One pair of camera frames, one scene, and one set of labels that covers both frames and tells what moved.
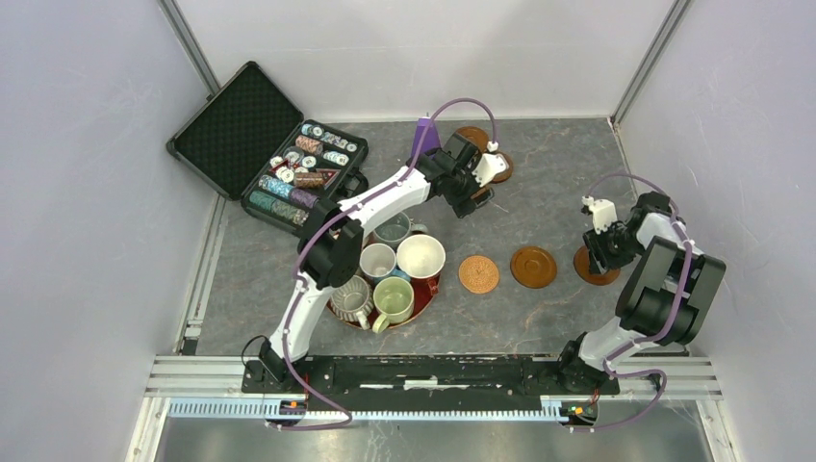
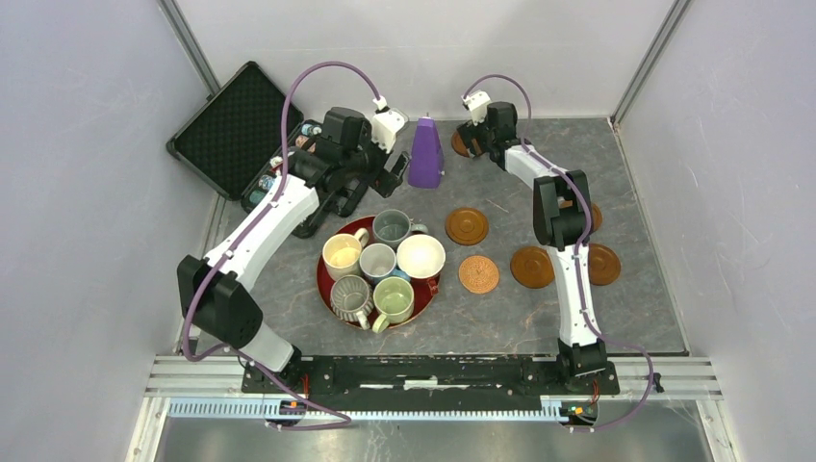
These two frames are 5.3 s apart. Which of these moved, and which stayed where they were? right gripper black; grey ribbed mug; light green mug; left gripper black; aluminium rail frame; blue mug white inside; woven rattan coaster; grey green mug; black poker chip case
Moved: left gripper black; right gripper black
Stayed: black poker chip case; aluminium rail frame; grey ribbed mug; grey green mug; blue mug white inside; woven rattan coaster; light green mug
